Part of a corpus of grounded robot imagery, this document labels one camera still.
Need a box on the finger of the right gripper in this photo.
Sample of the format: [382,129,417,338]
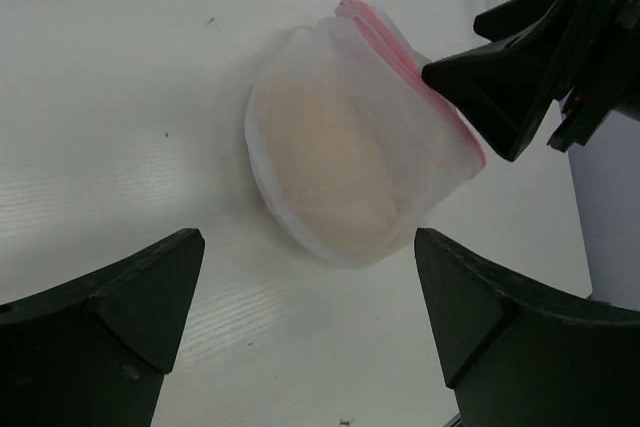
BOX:
[422,12,549,162]
[473,0,563,42]

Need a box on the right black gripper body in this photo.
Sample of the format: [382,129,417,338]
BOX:
[548,0,639,152]

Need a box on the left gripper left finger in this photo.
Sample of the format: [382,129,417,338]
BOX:
[1,229,205,426]

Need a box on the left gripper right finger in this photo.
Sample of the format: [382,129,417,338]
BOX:
[414,228,639,426]

